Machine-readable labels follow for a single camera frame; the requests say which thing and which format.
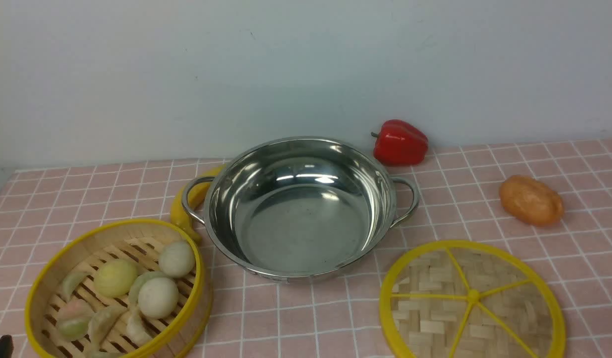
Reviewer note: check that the red bell pepper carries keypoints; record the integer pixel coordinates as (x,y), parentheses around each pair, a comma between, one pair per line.
(399,144)

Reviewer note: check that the yellow bamboo steamer basket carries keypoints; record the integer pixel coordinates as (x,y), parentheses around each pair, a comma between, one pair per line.
(139,241)

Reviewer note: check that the pale folded dumpling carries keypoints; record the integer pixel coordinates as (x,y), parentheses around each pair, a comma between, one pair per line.
(101,323)

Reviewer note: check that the stainless steel pot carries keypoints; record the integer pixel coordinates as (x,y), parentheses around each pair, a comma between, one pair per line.
(299,209)

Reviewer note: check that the white round bun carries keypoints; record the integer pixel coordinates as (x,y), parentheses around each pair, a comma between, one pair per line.
(177,259)
(158,298)

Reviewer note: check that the yellow banana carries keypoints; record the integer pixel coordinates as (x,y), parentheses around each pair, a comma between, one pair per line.
(179,216)

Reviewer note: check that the tip left gripper black finger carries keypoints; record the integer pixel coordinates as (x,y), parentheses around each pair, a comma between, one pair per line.
(6,346)

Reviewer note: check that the yellow woven bamboo steamer lid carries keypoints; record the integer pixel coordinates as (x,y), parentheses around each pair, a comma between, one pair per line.
(460,299)

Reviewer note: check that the brown potato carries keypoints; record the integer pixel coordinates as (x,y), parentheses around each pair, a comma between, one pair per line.
(531,201)

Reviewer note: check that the pink green dumpling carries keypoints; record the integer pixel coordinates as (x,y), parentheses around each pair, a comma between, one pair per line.
(73,319)

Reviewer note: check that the white round bun lower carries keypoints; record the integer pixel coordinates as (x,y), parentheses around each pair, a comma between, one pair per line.
(158,298)

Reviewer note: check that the pink checkered tablecloth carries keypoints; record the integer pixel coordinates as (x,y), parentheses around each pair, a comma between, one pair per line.
(41,210)

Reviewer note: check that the white round bun upper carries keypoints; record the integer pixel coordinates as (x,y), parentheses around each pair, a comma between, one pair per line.
(177,259)

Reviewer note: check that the yellowish round bun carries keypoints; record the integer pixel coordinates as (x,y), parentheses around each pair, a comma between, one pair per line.
(115,278)

